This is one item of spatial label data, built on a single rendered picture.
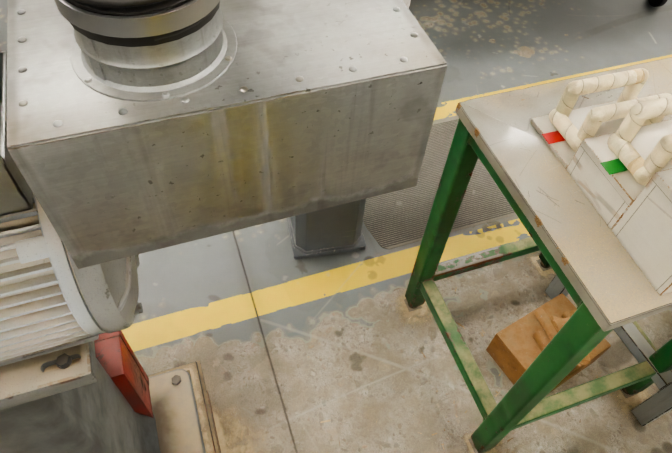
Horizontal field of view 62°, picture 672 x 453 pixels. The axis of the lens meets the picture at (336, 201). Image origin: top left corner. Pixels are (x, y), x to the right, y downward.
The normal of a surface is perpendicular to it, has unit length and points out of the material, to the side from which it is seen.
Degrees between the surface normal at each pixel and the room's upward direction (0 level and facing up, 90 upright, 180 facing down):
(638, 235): 90
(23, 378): 0
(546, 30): 0
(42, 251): 46
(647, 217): 90
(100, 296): 76
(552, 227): 0
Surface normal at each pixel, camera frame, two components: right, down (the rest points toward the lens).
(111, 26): -0.10, 0.78
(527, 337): 0.05, -0.61
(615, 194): -0.95, 0.21
